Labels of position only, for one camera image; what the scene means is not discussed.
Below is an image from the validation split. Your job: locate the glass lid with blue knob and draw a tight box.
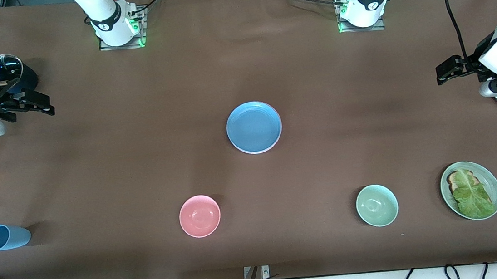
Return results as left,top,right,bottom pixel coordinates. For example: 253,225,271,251
0,52,25,86

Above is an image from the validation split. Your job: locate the metal table edge bracket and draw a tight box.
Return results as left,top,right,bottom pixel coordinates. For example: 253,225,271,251
243,265,271,279

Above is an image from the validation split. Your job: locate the toast slice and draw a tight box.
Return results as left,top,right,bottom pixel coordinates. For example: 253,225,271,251
446,169,479,194

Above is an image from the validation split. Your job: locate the green bowl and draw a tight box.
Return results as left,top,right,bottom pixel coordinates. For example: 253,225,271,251
354,182,400,229

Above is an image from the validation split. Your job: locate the green lettuce leaf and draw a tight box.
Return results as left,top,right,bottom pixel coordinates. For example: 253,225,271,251
450,166,496,221

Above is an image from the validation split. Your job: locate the dark blue saucepan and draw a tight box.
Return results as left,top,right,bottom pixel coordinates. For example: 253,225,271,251
0,57,40,96

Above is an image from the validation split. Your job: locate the blue plate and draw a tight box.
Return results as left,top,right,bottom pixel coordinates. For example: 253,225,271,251
224,99,285,155

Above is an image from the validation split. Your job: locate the green plate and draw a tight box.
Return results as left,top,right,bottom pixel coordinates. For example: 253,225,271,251
438,158,497,224

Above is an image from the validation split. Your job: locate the blue cup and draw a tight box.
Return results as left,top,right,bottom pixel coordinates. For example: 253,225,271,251
0,222,33,251

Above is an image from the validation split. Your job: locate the pink bowl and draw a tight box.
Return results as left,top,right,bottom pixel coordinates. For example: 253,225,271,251
177,193,223,240

